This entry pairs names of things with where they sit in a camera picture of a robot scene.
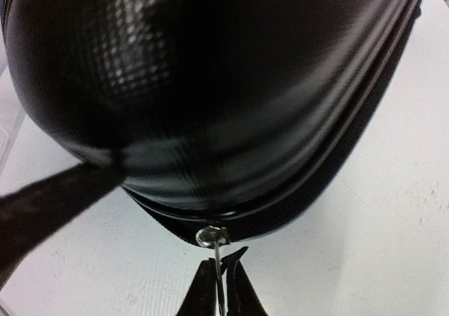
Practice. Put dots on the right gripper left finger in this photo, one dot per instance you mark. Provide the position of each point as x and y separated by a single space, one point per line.
205 296

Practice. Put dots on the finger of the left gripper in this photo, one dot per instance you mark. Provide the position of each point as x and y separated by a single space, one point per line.
32 214

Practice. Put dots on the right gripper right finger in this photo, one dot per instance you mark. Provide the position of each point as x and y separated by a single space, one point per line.
242 299

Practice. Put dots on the silver zipper pull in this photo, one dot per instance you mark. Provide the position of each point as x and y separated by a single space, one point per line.
212 237

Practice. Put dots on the black ribbed hard-shell suitcase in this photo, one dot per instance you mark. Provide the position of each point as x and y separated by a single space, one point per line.
232 113

